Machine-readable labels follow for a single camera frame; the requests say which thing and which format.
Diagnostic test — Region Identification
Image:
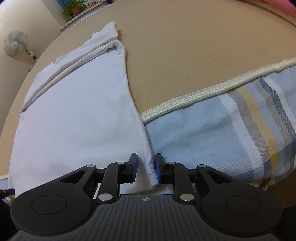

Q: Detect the potted green plant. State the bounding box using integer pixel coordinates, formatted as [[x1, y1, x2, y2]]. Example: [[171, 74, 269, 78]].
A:
[[60, 0, 87, 22]]

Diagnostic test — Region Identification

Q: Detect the beige mattress pad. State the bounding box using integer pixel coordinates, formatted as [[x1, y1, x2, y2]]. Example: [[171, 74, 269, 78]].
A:
[[1, 1, 295, 176]]

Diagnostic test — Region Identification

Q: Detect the pink quilt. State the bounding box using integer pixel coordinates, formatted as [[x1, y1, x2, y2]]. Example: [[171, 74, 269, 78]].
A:
[[240, 0, 296, 18]]

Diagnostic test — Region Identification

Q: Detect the plaid bed sheet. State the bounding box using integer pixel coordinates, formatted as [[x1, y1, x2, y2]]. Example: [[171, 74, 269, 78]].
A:
[[146, 66, 295, 189]]

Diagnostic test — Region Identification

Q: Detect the white long-sleeve shirt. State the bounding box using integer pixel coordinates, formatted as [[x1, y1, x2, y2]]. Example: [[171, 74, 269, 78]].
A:
[[7, 21, 174, 197]]

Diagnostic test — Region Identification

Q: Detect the white standing fan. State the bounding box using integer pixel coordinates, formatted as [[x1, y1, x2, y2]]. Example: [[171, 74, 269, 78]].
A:
[[4, 31, 38, 61]]

